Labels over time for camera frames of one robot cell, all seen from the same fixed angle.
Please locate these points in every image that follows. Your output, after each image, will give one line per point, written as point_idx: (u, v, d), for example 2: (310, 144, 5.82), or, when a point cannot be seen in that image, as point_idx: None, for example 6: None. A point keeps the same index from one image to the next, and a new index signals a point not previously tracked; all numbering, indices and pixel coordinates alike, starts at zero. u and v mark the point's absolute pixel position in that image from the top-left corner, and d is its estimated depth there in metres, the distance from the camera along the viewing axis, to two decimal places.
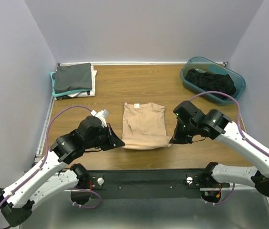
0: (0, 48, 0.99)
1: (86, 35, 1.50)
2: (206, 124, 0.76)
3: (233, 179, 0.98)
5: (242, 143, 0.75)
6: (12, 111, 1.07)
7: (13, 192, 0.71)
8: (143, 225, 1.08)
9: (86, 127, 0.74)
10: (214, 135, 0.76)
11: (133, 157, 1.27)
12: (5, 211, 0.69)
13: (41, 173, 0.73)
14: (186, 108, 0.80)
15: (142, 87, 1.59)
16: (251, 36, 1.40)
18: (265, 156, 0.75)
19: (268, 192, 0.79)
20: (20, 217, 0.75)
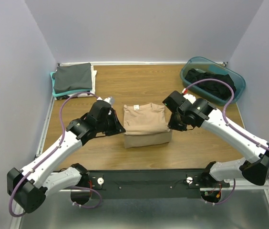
0: (1, 48, 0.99)
1: (86, 35, 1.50)
2: (191, 112, 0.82)
3: (228, 173, 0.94)
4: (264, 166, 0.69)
5: (225, 129, 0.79)
6: (12, 111, 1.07)
7: (33, 168, 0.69)
8: (142, 225, 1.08)
9: (98, 109, 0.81)
10: (200, 121, 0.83)
11: (133, 158, 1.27)
12: (25, 188, 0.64)
13: (60, 150, 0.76)
14: (173, 98, 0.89)
15: (142, 87, 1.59)
16: (252, 36, 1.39)
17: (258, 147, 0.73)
18: (248, 140, 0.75)
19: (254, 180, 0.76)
20: (36, 200, 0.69)
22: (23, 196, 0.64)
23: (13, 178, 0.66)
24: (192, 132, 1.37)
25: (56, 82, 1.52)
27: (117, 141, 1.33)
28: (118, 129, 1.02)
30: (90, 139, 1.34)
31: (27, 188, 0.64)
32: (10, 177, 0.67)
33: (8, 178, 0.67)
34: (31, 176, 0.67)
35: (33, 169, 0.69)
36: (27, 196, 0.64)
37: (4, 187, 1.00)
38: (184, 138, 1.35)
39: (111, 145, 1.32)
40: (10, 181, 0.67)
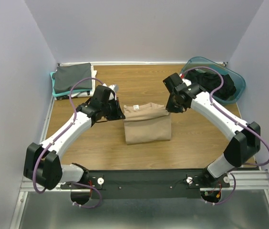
0: (0, 48, 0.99)
1: (86, 35, 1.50)
2: (182, 92, 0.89)
3: (220, 165, 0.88)
4: (238, 140, 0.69)
5: (210, 108, 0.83)
6: (12, 111, 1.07)
7: (52, 142, 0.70)
8: (143, 225, 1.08)
9: (101, 90, 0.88)
10: (189, 101, 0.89)
11: (133, 158, 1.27)
12: (49, 158, 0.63)
13: (75, 127, 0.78)
14: (172, 78, 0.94)
15: (142, 87, 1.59)
16: (252, 36, 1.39)
17: (236, 125, 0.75)
18: (228, 119, 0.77)
19: (232, 159, 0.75)
20: (56, 174, 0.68)
22: (46, 167, 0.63)
23: (34, 152, 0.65)
24: (192, 132, 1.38)
25: (56, 82, 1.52)
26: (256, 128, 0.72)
27: (117, 141, 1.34)
28: (119, 115, 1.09)
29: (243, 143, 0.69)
30: (90, 139, 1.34)
31: (50, 158, 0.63)
32: (29, 151, 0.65)
33: (28, 152, 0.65)
34: (51, 148, 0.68)
35: (53, 142, 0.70)
36: (50, 166, 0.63)
37: (4, 187, 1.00)
38: (184, 138, 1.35)
39: (111, 145, 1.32)
40: (30, 155, 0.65)
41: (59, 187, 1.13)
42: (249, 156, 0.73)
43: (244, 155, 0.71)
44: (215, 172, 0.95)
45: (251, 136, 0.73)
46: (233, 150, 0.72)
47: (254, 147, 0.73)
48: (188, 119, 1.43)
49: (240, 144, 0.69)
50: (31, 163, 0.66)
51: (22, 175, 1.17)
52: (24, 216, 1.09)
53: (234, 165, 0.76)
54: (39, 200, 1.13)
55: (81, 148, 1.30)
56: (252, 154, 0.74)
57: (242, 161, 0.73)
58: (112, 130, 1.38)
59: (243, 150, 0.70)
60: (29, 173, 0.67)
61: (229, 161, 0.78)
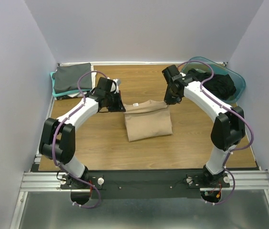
0: (0, 49, 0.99)
1: (86, 35, 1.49)
2: (176, 81, 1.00)
3: (215, 156, 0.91)
4: (221, 120, 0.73)
5: (199, 94, 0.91)
6: (12, 111, 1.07)
7: (68, 117, 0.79)
8: (143, 225, 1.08)
9: (105, 81, 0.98)
10: (182, 90, 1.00)
11: (134, 157, 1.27)
12: (66, 129, 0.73)
13: (85, 108, 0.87)
14: (170, 69, 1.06)
15: (142, 87, 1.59)
16: (252, 36, 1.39)
17: (221, 108, 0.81)
18: (214, 103, 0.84)
19: (218, 142, 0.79)
20: (70, 147, 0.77)
22: (64, 136, 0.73)
23: (51, 126, 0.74)
24: (192, 132, 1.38)
25: (56, 82, 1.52)
26: (239, 112, 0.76)
27: (116, 141, 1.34)
28: (120, 107, 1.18)
29: (226, 124, 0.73)
30: (90, 139, 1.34)
31: (67, 130, 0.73)
32: (46, 126, 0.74)
33: (47, 126, 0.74)
34: (67, 122, 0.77)
35: (68, 117, 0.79)
36: (68, 138, 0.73)
37: (5, 187, 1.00)
38: (184, 138, 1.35)
39: (111, 145, 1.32)
40: (47, 128, 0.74)
41: (59, 187, 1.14)
42: (233, 139, 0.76)
43: (228, 137, 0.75)
44: (212, 167, 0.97)
45: (235, 119, 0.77)
46: (218, 132, 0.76)
47: (239, 130, 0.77)
48: (188, 119, 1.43)
49: (222, 124, 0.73)
50: (47, 136, 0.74)
51: (22, 175, 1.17)
52: (24, 216, 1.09)
53: (221, 149, 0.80)
54: (39, 200, 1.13)
55: (81, 147, 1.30)
56: (236, 139, 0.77)
57: (227, 144, 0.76)
58: (112, 130, 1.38)
59: (226, 131, 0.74)
60: (45, 147, 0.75)
61: (216, 145, 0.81)
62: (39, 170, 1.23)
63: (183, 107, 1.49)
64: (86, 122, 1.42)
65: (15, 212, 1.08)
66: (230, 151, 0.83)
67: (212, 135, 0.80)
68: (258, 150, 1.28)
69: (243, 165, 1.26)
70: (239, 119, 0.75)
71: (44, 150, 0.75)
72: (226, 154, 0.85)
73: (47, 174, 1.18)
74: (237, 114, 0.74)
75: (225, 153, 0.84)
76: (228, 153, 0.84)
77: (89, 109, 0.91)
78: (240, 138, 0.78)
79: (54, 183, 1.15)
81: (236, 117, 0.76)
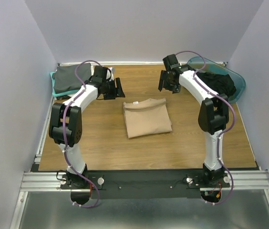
0: (0, 49, 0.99)
1: (86, 35, 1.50)
2: (173, 69, 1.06)
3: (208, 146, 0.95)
4: (205, 105, 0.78)
5: (191, 81, 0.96)
6: (12, 111, 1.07)
7: (72, 100, 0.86)
8: (143, 225, 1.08)
9: (102, 69, 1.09)
10: (178, 78, 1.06)
11: (133, 157, 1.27)
12: (74, 110, 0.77)
13: (86, 93, 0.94)
14: (170, 57, 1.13)
15: (142, 87, 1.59)
16: (252, 36, 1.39)
17: (208, 94, 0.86)
18: (203, 89, 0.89)
19: (203, 125, 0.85)
20: (78, 128, 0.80)
22: (72, 117, 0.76)
23: (58, 109, 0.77)
24: (192, 132, 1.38)
25: (56, 82, 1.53)
26: (225, 98, 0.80)
27: (116, 140, 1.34)
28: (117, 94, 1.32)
29: (211, 109, 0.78)
30: (90, 139, 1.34)
31: (75, 110, 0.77)
32: (54, 109, 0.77)
33: (54, 110, 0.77)
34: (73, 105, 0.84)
35: (73, 101, 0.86)
36: (76, 118, 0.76)
37: (5, 187, 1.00)
38: (185, 138, 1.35)
39: (111, 144, 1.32)
40: (55, 112, 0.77)
41: (59, 187, 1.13)
42: (218, 123, 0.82)
43: (212, 120, 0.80)
44: (208, 161, 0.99)
45: (220, 105, 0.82)
46: (203, 116, 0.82)
47: (223, 115, 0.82)
48: (188, 119, 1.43)
49: (207, 109, 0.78)
50: (56, 119, 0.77)
51: (22, 175, 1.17)
52: (24, 216, 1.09)
53: (206, 131, 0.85)
54: (39, 200, 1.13)
55: (81, 147, 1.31)
56: (221, 123, 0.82)
57: (211, 127, 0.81)
58: (113, 130, 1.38)
59: (210, 115, 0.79)
60: (54, 130, 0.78)
61: (202, 128, 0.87)
62: (39, 171, 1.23)
63: (183, 107, 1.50)
64: (87, 122, 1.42)
65: (15, 212, 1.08)
66: (219, 136, 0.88)
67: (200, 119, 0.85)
68: (258, 150, 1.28)
69: (243, 165, 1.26)
70: (223, 105, 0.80)
71: (53, 134, 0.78)
72: (216, 140, 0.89)
73: (47, 173, 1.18)
74: (222, 100, 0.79)
75: (214, 139, 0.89)
76: (217, 138, 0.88)
77: (90, 95, 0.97)
78: (224, 122, 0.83)
79: (54, 183, 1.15)
81: (222, 103, 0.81)
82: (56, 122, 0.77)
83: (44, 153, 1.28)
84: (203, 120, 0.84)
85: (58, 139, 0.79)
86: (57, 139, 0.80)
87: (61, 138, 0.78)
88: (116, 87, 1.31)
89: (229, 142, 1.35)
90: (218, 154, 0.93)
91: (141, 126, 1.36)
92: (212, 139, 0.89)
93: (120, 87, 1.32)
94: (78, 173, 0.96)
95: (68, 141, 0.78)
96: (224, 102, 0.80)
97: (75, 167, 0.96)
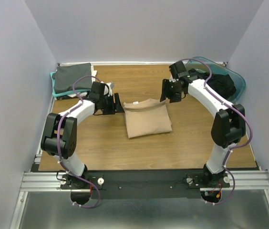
0: (0, 48, 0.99)
1: (86, 35, 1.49)
2: (181, 79, 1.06)
3: (214, 155, 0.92)
4: (221, 117, 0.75)
5: (202, 91, 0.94)
6: (12, 111, 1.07)
7: (68, 112, 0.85)
8: (143, 225, 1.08)
9: (98, 84, 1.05)
10: (186, 88, 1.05)
11: (133, 157, 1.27)
12: (69, 121, 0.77)
13: (82, 107, 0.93)
14: (178, 65, 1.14)
15: (142, 87, 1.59)
16: (252, 36, 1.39)
17: (222, 105, 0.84)
18: (215, 99, 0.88)
19: (217, 138, 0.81)
20: (73, 140, 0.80)
22: (67, 128, 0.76)
23: (53, 119, 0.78)
24: (192, 132, 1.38)
25: (57, 82, 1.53)
26: (240, 110, 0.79)
27: (117, 141, 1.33)
28: (114, 109, 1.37)
29: (226, 121, 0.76)
30: (90, 139, 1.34)
31: (69, 121, 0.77)
32: (49, 119, 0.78)
33: (49, 120, 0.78)
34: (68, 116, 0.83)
35: (69, 112, 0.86)
36: (70, 130, 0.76)
37: (5, 187, 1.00)
38: (185, 138, 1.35)
39: (111, 144, 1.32)
40: (50, 122, 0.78)
41: (59, 187, 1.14)
42: (233, 136, 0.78)
43: (227, 133, 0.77)
44: (212, 166, 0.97)
45: (235, 117, 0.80)
46: (218, 128, 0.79)
47: (239, 129, 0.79)
48: (188, 119, 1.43)
49: (222, 121, 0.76)
50: (50, 130, 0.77)
51: (22, 175, 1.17)
52: (24, 216, 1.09)
53: (221, 145, 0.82)
54: (39, 200, 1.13)
55: (81, 147, 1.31)
56: (236, 136, 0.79)
57: (226, 140, 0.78)
58: (113, 130, 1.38)
59: (226, 128, 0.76)
60: (47, 141, 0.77)
61: (216, 141, 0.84)
62: (39, 171, 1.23)
63: (183, 107, 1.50)
64: (86, 122, 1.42)
65: (15, 212, 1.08)
66: (230, 149, 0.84)
67: (213, 131, 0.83)
68: (258, 150, 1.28)
69: (242, 165, 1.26)
70: (239, 117, 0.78)
71: (46, 146, 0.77)
72: (226, 152, 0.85)
73: (47, 173, 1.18)
74: (238, 111, 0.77)
75: (225, 151, 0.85)
76: (228, 150, 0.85)
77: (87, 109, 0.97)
78: (240, 136, 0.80)
79: (55, 183, 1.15)
81: (237, 115, 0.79)
82: (50, 133, 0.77)
83: (44, 153, 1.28)
84: (217, 133, 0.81)
85: (50, 151, 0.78)
86: (49, 151, 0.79)
87: (53, 150, 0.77)
88: (114, 102, 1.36)
89: None
90: (224, 162, 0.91)
91: (141, 126, 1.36)
92: (223, 151, 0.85)
93: (118, 101, 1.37)
94: (77, 176, 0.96)
95: (62, 153, 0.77)
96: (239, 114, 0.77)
97: (74, 172, 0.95)
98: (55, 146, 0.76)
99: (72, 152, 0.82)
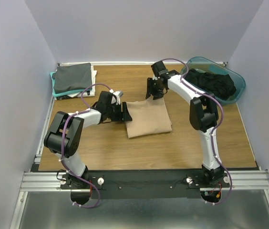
0: (0, 48, 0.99)
1: (85, 34, 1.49)
2: (161, 76, 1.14)
3: (203, 146, 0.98)
4: (194, 103, 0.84)
5: (179, 84, 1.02)
6: (12, 111, 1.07)
7: (77, 113, 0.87)
8: (143, 225, 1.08)
9: (106, 95, 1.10)
10: (166, 84, 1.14)
11: (133, 157, 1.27)
12: (76, 120, 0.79)
13: (90, 113, 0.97)
14: (158, 64, 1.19)
15: (142, 87, 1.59)
16: (252, 36, 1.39)
17: (196, 94, 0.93)
18: (190, 90, 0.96)
19: (196, 123, 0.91)
20: (77, 140, 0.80)
22: (73, 126, 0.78)
23: (62, 117, 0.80)
24: (192, 132, 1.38)
25: (57, 82, 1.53)
26: (212, 96, 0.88)
27: (117, 141, 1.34)
28: (121, 118, 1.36)
29: (200, 107, 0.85)
30: (90, 139, 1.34)
31: (77, 120, 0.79)
32: (57, 117, 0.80)
33: (56, 118, 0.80)
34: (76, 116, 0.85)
35: (77, 114, 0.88)
36: (75, 127, 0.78)
37: (5, 187, 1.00)
38: (185, 138, 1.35)
39: (111, 144, 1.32)
40: (57, 119, 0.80)
41: (59, 187, 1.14)
42: (208, 120, 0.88)
43: (202, 118, 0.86)
44: (206, 161, 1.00)
45: (208, 103, 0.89)
46: (193, 114, 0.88)
47: (212, 112, 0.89)
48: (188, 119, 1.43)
49: (196, 107, 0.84)
50: (56, 127, 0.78)
51: (22, 175, 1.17)
52: (24, 216, 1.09)
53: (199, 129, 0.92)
54: (39, 200, 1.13)
55: (81, 147, 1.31)
56: (211, 119, 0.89)
57: (202, 125, 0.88)
58: (113, 130, 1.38)
59: (201, 113, 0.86)
60: (51, 139, 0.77)
61: (195, 127, 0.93)
62: (39, 171, 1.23)
63: (182, 107, 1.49)
64: None
65: (15, 213, 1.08)
66: (211, 133, 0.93)
67: (191, 118, 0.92)
68: (258, 150, 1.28)
69: (243, 165, 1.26)
70: (211, 103, 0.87)
71: (49, 142, 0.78)
72: (210, 138, 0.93)
73: (47, 173, 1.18)
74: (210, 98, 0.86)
75: (208, 137, 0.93)
76: (210, 136, 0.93)
77: (95, 116, 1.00)
78: (215, 119, 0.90)
79: (55, 183, 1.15)
81: (209, 101, 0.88)
82: (56, 130, 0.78)
83: (44, 153, 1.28)
84: (194, 119, 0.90)
85: (52, 148, 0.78)
86: (52, 149, 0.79)
87: (56, 147, 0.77)
88: (121, 111, 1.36)
89: (229, 142, 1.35)
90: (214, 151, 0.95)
91: (141, 125, 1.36)
92: (205, 137, 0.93)
93: (126, 109, 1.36)
94: (77, 176, 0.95)
95: (64, 152, 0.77)
96: (212, 100, 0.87)
97: (75, 173, 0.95)
98: (58, 144, 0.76)
99: (74, 151, 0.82)
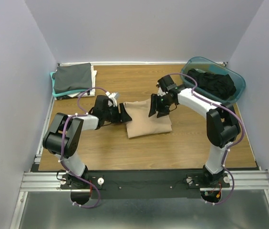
0: (0, 49, 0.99)
1: (85, 35, 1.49)
2: (171, 91, 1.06)
3: (212, 155, 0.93)
4: (212, 116, 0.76)
5: (190, 96, 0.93)
6: (12, 111, 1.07)
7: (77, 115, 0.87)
8: (143, 225, 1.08)
9: (100, 100, 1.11)
10: (177, 99, 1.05)
11: (133, 157, 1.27)
12: (76, 120, 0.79)
13: (88, 116, 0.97)
14: (166, 79, 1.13)
15: (142, 87, 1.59)
16: (252, 36, 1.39)
17: (211, 105, 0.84)
18: (204, 102, 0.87)
19: (213, 138, 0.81)
20: (76, 141, 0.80)
22: (72, 127, 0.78)
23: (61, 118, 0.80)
24: (192, 132, 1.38)
25: (56, 82, 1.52)
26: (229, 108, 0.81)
27: (117, 141, 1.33)
28: (120, 119, 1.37)
29: (217, 119, 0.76)
30: (90, 139, 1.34)
31: (76, 121, 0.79)
32: (56, 118, 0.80)
33: (56, 119, 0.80)
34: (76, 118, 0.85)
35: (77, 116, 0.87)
36: (75, 129, 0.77)
37: (4, 187, 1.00)
38: (184, 138, 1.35)
39: (111, 144, 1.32)
40: (57, 119, 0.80)
41: (59, 187, 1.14)
42: (229, 135, 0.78)
43: (222, 132, 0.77)
44: (212, 166, 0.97)
45: (227, 116, 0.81)
46: (212, 128, 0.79)
47: (233, 126, 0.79)
48: (188, 119, 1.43)
49: (214, 120, 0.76)
50: (56, 127, 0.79)
51: (22, 175, 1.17)
52: (24, 216, 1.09)
53: (217, 144, 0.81)
54: (39, 200, 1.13)
55: (81, 148, 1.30)
56: (232, 134, 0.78)
57: (222, 140, 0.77)
58: (113, 130, 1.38)
59: (219, 127, 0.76)
60: (50, 140, 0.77)
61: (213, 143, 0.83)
62: (39, 171, 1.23)
63: (182, 107, 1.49)
64: None
65: (14, 213, 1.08)
66: (227, 148, 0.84)
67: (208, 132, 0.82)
68: (258, 150, 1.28)
69: (243, 165, 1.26)
70: (231, 115, 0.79)
71: (47, 143, 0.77)
72: (224, 151, 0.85)
73: (47, 174, 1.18)
74: (228, 109, 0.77)
75: (223, 151, 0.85)
76: (225, 150, 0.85)
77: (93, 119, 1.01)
78: (236, 134, 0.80)
79: (55, 183, 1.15)
81: (227, 114, 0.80)
82: (55, 130, 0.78)
83: (44, 153, 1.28)
84: (212, 133, 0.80)
85: (52, 149, 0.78)
86: (51, 150, 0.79)
87: (55, 148, 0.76)
88: (120, 112, 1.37)
89: None
90: (222, 161, 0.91)
91: (141, 125, 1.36)
92: (221, 150, 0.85)
93: (124, 110, 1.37)
94: (77, 176, 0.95)
95: (63, 152, 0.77)
96: (231, 112, 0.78)
97: (74, 172, 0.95)
98: (57, 144, 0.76)
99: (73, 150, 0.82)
